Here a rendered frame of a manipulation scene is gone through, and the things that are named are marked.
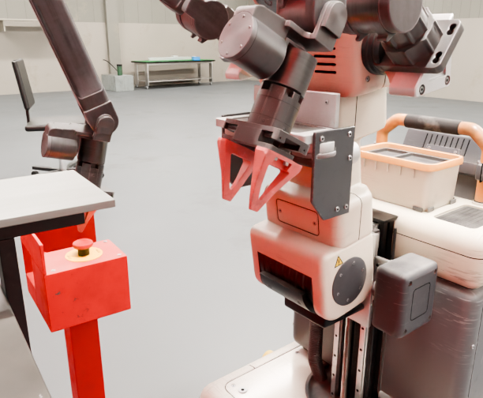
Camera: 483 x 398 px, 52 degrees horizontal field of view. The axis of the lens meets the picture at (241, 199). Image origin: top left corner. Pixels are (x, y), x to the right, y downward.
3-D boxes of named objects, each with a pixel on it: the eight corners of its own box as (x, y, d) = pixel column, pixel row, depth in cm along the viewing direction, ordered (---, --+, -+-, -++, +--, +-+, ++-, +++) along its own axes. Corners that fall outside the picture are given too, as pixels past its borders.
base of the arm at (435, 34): (466, 25, 75) (398, 27, 84) (447, -12, 69) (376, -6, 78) (441, 74, 74) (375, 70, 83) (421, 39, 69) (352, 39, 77)
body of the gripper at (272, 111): (271, 142, 57) (294, 82, 57) (219, 130, 65) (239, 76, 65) (306, 160, 61) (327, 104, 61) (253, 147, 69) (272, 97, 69)
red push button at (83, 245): (97, 258, 99) (95, 242, 98) (76, 263, 97) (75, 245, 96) (91, 251, 102) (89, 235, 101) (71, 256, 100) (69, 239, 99)
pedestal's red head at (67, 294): (131, 309, 103) (125, 227, 97) (50, 333, 94) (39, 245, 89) (99, 272, 118) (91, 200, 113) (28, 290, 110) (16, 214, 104)
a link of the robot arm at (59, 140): (117, 118, 99) (105, 103, 106) (58, 107, 93) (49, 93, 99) (103, 171, 103) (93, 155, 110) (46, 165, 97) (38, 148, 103)
